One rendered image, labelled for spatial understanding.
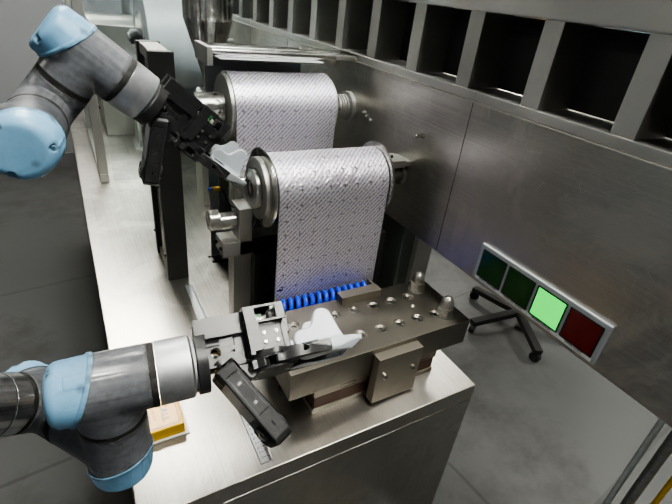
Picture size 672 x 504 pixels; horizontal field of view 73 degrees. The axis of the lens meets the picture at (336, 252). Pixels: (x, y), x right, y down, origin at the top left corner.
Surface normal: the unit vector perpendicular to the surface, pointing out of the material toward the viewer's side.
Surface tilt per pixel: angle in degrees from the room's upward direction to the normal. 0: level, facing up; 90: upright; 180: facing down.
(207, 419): 0
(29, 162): 90
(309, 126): 92
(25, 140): 90
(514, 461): 0
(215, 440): 0
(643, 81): 90
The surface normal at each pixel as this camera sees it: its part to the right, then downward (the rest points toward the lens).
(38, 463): 0.11, -0.86
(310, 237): 0.48, 0.48
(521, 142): -0.87, 0.16
